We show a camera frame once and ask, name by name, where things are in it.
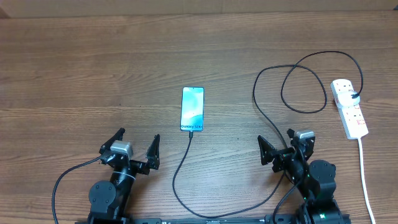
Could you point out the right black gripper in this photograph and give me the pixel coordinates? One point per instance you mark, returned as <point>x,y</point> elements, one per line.
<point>267,155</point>

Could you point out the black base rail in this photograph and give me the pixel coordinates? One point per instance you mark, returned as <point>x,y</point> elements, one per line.
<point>214,221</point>

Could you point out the white power strip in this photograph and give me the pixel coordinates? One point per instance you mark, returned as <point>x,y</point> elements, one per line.
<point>351,117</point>

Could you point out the white USB charger plug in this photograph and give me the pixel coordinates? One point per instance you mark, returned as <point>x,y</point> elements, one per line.
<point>347,98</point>

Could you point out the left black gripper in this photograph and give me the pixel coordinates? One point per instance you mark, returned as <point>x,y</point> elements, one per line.
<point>152,157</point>

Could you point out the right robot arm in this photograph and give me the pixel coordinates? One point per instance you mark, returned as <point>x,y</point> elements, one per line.
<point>314,180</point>

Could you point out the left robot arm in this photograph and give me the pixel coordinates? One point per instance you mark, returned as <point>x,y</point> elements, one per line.
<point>109,198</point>

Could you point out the Samsung Galaxy smartphone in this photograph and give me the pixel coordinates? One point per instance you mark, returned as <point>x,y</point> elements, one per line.
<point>192,110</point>

